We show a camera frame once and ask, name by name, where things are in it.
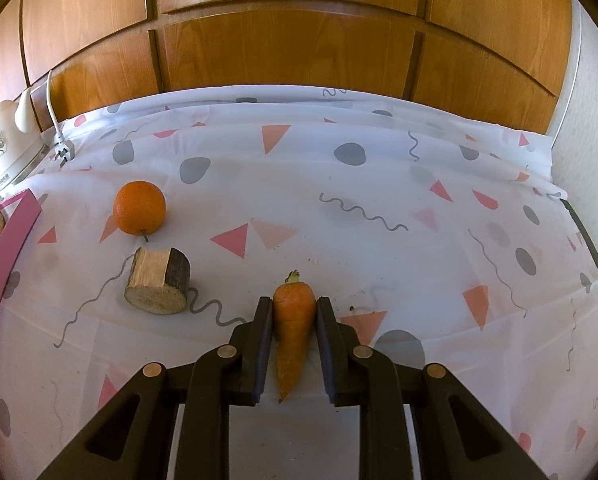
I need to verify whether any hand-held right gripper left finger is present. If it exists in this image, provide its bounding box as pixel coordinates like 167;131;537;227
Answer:
38;296;275;480

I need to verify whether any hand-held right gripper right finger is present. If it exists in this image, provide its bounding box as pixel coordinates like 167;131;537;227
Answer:
316;296;550;480

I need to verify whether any orange carrot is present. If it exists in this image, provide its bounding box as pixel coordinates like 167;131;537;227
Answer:
272;270;316;404

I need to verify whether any pink rimmed white tray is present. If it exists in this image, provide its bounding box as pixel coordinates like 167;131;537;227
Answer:
0;189;43;461

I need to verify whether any pale cut wood log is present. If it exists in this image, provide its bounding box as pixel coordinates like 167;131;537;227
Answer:
124;246;191;316

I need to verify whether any round orange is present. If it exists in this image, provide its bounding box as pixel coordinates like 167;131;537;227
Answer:
113;180;167;243

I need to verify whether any white kettle base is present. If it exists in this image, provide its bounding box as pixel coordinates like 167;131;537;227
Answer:
0;142;50;194

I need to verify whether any brown wooden wardrobe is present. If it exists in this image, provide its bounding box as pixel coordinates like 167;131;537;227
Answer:
0;0;575;136

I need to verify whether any white ceramic electric kettle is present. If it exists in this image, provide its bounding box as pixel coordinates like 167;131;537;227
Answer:
0;88;36;176

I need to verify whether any white power cable with plug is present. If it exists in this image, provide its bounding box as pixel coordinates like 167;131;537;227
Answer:
45;69;76;167

